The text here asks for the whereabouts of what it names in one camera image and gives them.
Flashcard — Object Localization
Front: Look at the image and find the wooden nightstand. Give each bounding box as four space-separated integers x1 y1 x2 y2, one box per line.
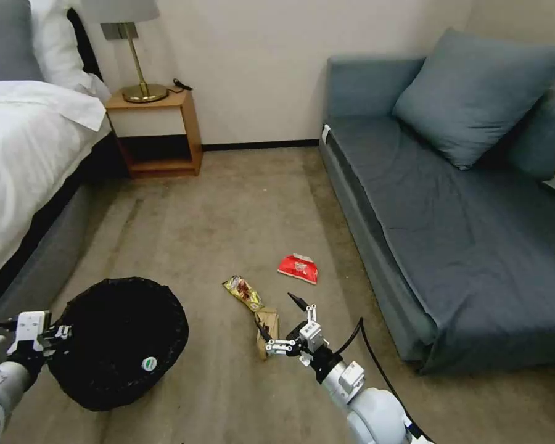
105 88 204 180

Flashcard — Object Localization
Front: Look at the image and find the white duvet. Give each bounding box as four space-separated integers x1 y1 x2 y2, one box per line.
0 80 115 304

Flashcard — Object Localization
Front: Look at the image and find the red snack wrapper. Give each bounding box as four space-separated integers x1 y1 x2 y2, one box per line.
277 253 321 286

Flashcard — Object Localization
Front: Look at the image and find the blue-grey sofa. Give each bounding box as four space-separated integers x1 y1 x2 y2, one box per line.
318 44 555 376

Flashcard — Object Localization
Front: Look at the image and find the large blue-grey cushion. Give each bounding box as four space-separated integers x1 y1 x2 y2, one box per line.
392 27 555 171

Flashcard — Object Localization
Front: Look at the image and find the grey bed base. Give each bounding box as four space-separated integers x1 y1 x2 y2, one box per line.
0 178 104 327

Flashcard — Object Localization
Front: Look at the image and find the black baseboard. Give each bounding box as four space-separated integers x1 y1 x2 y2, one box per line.
201 140 323 152

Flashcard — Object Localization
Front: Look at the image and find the brown paper carton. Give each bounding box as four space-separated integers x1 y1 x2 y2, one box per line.
253 306 281 362

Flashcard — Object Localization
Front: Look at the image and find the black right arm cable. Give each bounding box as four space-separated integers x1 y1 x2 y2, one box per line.
332 316 438 444

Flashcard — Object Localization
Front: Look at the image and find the black round trash bin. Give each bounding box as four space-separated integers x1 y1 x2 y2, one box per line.
46 276 190 413

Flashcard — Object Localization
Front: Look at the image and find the black headboard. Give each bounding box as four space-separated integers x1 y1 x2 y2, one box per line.
66 7 105 83

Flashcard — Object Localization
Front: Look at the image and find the metal wall switch panel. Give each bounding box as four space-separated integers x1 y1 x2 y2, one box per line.
100 22 139 42

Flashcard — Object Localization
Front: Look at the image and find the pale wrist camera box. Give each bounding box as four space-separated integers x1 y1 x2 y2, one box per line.
7 310 52 356
298 321 324 348

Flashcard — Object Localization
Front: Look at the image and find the grey pillow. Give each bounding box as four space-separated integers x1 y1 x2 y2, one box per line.
0 0 45 84

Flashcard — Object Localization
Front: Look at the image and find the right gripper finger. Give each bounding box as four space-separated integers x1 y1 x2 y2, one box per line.
287 292 319 326
254 318 303 356

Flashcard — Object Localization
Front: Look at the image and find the white pillow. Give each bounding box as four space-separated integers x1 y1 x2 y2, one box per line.
29 0 112 101

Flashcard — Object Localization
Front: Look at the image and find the yellow snack wrapper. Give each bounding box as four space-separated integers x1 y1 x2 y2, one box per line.
221 275 265 312

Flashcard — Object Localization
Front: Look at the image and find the brass table lamp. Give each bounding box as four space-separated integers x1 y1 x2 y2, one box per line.
80 0 171 104

